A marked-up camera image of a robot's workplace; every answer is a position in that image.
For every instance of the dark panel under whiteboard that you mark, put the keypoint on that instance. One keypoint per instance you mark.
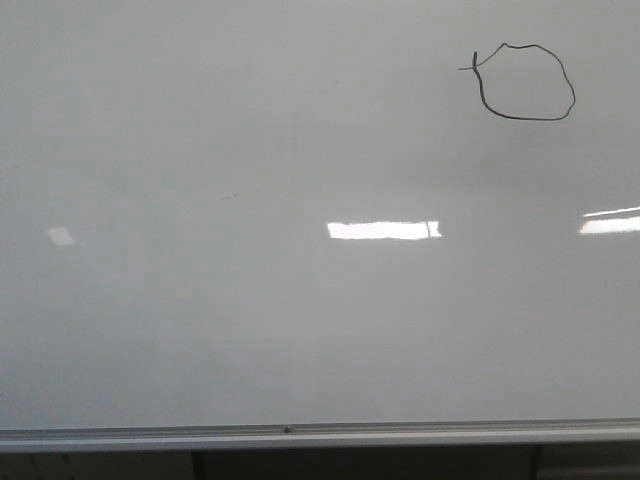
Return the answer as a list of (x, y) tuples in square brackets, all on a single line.
[(422, 462)]

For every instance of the grey pegboard panel under whiteboard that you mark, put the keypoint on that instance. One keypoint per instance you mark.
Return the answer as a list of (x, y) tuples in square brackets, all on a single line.
[(97, 465)]

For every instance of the white whiteboard with aluminium frame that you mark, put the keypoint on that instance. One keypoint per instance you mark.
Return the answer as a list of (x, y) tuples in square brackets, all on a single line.
[(247, 224)]

